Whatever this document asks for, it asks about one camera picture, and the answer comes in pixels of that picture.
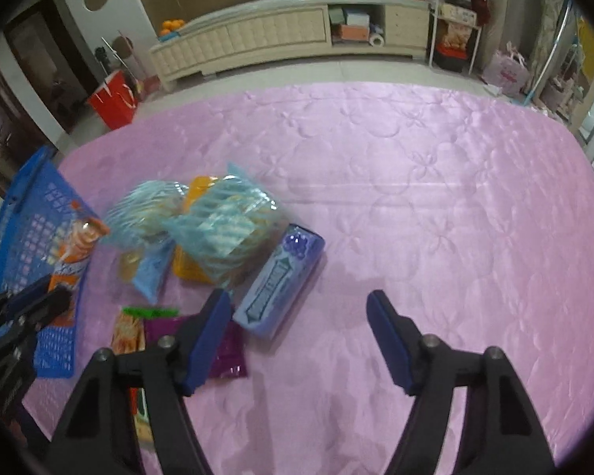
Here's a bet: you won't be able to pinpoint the plate of oranges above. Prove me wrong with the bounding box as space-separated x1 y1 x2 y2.
158 19 185 38

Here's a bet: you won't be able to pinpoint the orange cartoon snack bag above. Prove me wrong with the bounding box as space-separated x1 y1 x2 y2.
48 201 110 327

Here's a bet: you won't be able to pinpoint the cream television cabinet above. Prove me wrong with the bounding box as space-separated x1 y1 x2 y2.
150 0 430 91

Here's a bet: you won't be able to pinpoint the blue chewing gum pack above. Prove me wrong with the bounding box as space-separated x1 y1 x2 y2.
234 224 326 339

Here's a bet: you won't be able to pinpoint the pink quilted tablecloth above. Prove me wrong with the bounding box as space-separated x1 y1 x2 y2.
21 82 594 475

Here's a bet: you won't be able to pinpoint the orange snack packet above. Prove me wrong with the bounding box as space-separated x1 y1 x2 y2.
171 176 217 284

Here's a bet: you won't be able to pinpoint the cracker packet green ends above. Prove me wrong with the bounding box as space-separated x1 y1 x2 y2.
120 308 179 446

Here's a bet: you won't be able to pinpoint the purple snack packet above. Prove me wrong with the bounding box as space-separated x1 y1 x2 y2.
143 315 248 380

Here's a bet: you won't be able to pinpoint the red paper bag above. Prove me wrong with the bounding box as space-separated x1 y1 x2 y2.
88 70 137 130

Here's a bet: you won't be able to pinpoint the blue plastic basket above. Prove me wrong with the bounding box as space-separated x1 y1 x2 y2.
0 147 96 378

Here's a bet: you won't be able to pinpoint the small blue cake packet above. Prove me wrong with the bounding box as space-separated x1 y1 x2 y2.
118 241 175 306

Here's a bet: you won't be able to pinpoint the pink shopping bag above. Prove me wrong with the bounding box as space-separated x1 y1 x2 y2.
482 42 530 97

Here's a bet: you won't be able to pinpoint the light blue striped bag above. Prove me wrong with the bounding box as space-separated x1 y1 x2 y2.
104 180 188 250
164 163 288 289

